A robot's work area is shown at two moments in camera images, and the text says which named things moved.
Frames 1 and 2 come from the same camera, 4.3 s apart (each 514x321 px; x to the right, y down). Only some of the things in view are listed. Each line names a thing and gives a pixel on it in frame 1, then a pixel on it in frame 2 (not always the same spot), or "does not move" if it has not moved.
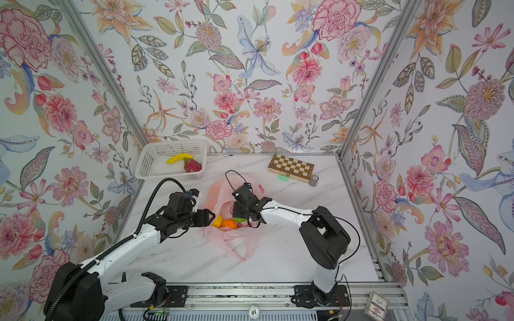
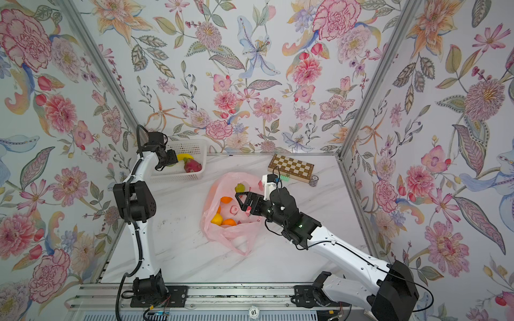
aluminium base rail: [252, 297] does not move
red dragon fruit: [191, 165] does not move
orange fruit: [229, 223] -> [226, 199]
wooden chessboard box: [281, 165] does not move
